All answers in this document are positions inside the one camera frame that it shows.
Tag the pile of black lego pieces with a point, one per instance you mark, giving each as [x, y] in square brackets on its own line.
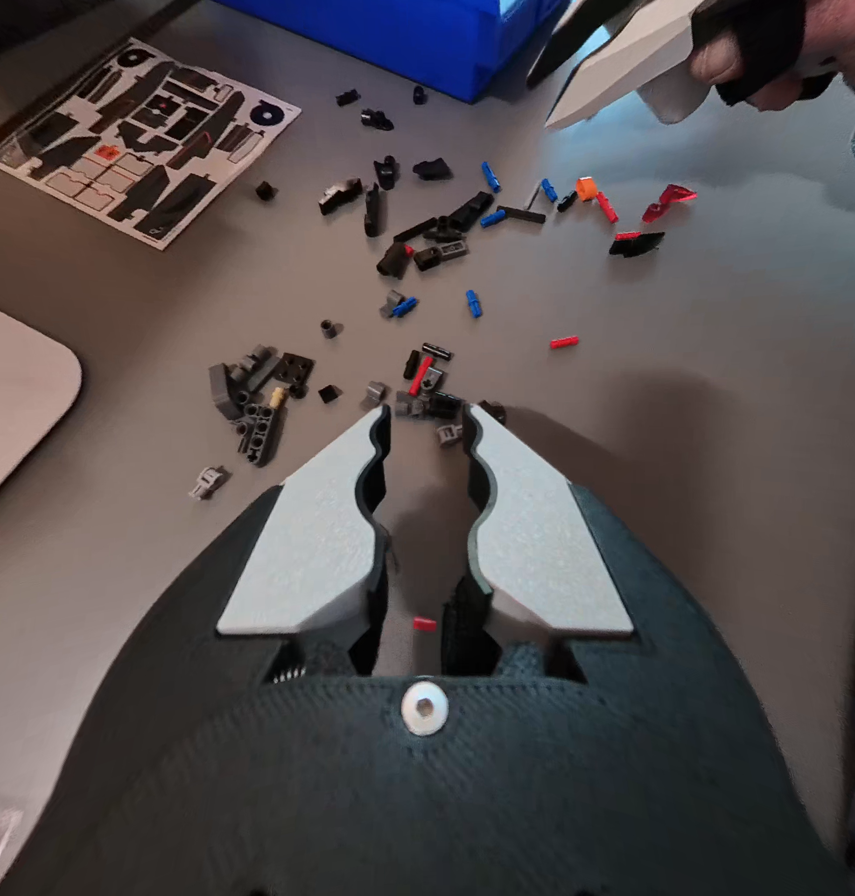
[431, 170]

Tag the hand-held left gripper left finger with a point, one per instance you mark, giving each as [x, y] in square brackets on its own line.
[309, 546]

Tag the blue pin with grey connector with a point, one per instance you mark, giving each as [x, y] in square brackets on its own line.
[400, 305]

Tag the dark grey angled lego beam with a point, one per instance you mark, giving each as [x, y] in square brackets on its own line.
[262, 434]

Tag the small black lego slope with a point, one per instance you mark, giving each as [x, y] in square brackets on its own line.
[330, 394]

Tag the small black lego piece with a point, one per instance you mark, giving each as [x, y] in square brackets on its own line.
[264, 189]

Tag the orange lego piece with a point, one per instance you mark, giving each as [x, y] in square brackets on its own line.
[586, 186]

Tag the small grey lego brick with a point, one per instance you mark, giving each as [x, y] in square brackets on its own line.
[374, 395]

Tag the blue storage bin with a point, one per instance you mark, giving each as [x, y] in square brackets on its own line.
[400, 42]

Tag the black and red lego wedge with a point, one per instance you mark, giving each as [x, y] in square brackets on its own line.
[635, 244]

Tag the short red lego pin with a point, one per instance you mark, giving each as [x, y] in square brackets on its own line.
[564, 340]
[425, 625]

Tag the lego sticker sheet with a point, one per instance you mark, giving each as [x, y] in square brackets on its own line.
[120, 140]

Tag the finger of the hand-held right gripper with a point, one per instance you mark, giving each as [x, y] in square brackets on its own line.
[582, 35]
[638, 63]

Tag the transparent red lego piece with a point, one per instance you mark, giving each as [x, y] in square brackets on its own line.
[669, 202]

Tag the blue lego pin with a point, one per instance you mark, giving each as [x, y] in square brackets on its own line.
[474, 303]

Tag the dark grey curved lego brick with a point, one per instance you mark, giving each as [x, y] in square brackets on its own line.
[232, 392]

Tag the small light grey lego connector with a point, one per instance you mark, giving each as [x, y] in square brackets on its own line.
[209, 483]

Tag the dark round lego bushing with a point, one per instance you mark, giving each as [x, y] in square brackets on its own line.
[330, 329]

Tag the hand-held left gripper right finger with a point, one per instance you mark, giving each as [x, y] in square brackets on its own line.
[547, 546]

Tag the person's right hand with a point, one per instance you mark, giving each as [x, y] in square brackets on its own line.
[715, 59]

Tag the long red lego axle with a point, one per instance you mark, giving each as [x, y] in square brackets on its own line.
[606, 209]

